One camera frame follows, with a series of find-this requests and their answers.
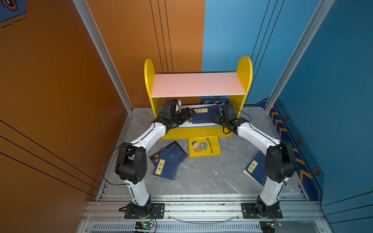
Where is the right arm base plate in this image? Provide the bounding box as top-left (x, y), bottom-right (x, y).
top-left (241, 202), bottom-right (283, 219)

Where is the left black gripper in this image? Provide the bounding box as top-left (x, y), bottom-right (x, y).
top-left (170, 107), bottom-right (195, 126)

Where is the right green circuit board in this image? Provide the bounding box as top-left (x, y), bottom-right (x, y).
top-left (260, 221), bottom-right (282, 233)

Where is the green circuit board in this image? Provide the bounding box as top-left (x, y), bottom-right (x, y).
top-left (134, 221), bottom-right (154, 233)
top-left (260, 221), bottom-right (282, 233)

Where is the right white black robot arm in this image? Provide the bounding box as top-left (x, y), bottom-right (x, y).
top-left (213, 101), bottom-right (297, 207)

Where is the dark book left underneath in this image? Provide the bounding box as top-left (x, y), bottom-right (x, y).
top-left (150, 141), bottom-right (188, 166)

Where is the white book with brown bars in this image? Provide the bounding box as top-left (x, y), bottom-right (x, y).
top-left (179, 104), bottom-right (220, 128)

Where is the yellow book with cartoon man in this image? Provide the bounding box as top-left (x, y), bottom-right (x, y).
top-left (188, 135), bottom-right (221, 157)

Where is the left green circuit board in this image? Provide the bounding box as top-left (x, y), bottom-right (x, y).
top-left (134, 221), bottom-right (154, 233)

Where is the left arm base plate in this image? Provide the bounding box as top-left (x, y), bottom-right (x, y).
top-left (124, 203), bottom-right (165, 219)

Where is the dark blue book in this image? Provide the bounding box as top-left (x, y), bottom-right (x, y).
top-left (243, 155), bottom-right (267, 186)
top-left (192, 104), bottom-right (220, 124)
top-left (153, 148), bottom-right (182, 181)

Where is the aluminium rail frame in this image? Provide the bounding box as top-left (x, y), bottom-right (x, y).
top-left (78, 193), bottom-right (333, 233)

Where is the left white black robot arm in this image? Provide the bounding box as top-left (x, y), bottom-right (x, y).
top-left (115, 99), bottom-right (196, 209)

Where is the yellow shelf with pink and blue boards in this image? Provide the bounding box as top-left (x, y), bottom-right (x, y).
top-left (144, 56), bottom-right (253, 140)

